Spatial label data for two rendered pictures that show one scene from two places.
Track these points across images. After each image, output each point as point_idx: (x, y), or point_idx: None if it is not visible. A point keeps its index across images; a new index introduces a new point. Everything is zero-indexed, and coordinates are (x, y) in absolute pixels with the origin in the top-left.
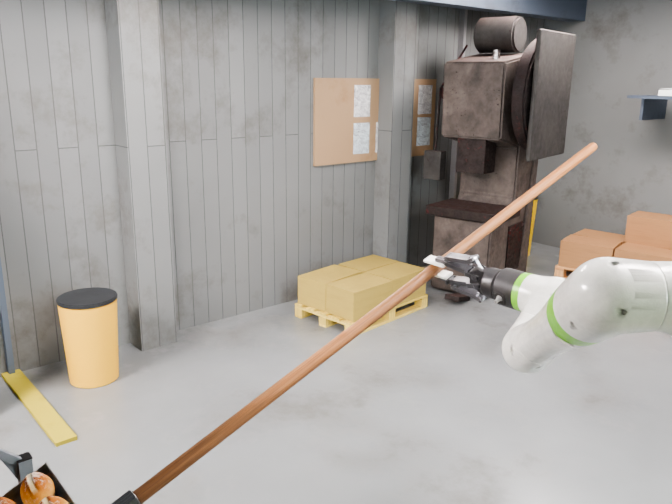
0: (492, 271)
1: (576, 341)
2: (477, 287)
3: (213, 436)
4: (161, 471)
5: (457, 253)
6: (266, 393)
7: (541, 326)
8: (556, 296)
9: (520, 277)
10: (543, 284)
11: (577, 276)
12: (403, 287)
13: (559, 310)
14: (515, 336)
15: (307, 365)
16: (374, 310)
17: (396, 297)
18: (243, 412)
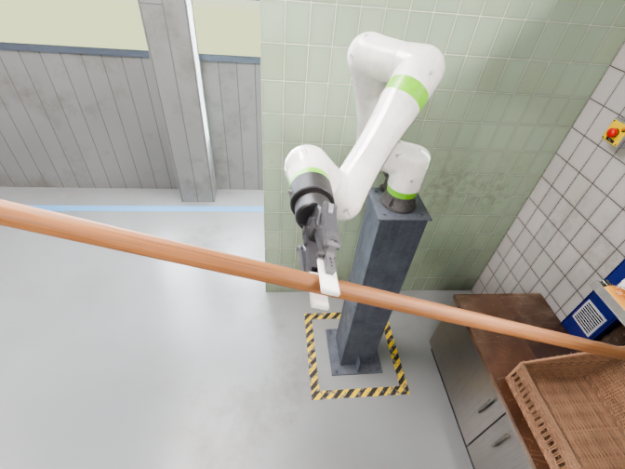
0: (323, 198)
1: None
2: None
3: (604, 342)
4: None
5: (326, 230)
6: (565, 334)
7: (407, 127)
8: (432, 87)
9: (322, 172)
10: (324, 155)
11: (444, 60)
12: (394, 295)
13: (432, 92)
14: (371, 180)
15: (525, 324)
16: (443, 305)
17: (408, 296)
18: (582, 338)
